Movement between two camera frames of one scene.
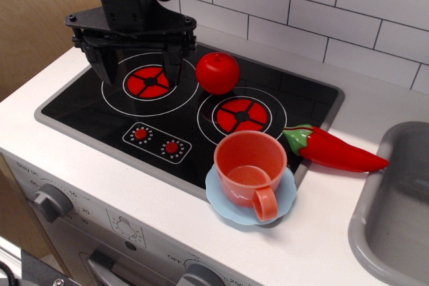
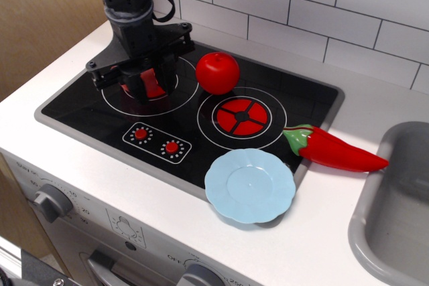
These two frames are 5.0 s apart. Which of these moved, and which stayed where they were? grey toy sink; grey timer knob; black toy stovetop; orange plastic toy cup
Moved: orange plastic toy cup
Stayed: grey toy sink; black toy stovetop; grey timer knob
